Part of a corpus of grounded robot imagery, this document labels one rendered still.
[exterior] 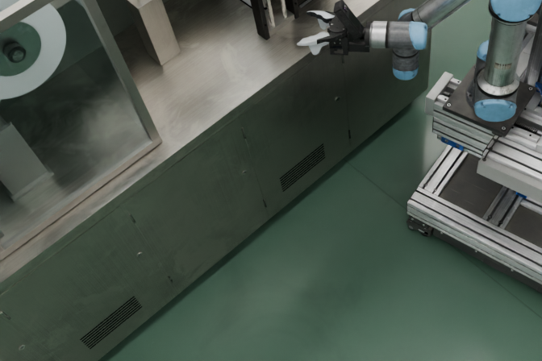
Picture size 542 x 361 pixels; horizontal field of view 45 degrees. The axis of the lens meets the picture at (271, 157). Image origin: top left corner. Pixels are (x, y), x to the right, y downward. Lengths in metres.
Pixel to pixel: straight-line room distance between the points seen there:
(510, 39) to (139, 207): 1.27
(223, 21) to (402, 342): 1.41
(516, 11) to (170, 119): 1.14
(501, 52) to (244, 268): 1.52
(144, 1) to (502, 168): 1.28
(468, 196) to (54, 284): 1.60
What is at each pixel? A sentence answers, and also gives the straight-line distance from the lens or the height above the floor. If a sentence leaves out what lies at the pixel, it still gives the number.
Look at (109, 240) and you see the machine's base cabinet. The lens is 2.30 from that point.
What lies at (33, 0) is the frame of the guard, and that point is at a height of 1.60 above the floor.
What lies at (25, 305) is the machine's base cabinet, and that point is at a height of 0.70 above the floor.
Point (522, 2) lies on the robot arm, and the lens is 1.74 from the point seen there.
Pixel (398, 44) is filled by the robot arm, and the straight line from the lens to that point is 1.89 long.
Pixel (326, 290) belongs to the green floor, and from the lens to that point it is 2.81.
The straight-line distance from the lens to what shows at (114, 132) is 2.07.
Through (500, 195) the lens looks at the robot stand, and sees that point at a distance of 2.78.
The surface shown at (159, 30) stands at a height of 1.04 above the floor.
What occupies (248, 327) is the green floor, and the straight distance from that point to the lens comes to 2.79.
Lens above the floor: 2.56
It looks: 54 degrees down
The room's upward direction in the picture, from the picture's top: 15 degrees counter-clockwise
